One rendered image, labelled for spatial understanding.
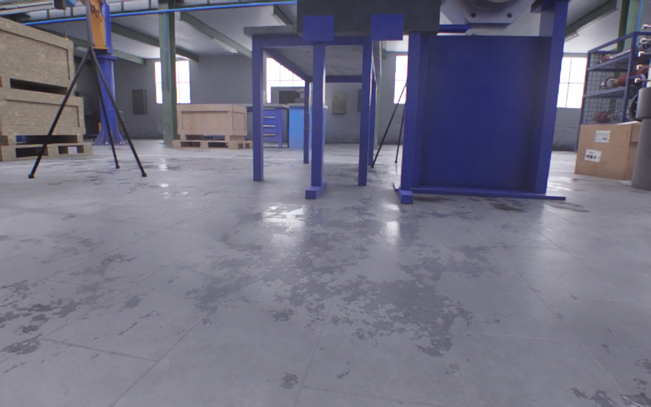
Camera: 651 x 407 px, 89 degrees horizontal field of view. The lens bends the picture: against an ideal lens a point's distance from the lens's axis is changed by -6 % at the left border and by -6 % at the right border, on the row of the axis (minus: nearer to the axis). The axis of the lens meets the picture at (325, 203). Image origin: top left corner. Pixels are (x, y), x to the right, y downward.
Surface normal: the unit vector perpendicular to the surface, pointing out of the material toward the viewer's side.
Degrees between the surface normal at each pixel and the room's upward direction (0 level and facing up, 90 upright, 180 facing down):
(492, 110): 90
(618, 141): 90
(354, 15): 90
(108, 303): 0
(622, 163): 90
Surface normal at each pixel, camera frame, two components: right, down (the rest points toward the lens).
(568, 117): -0.18, 0.18
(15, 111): 1.00, 0.04
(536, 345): 0.02, -0.98
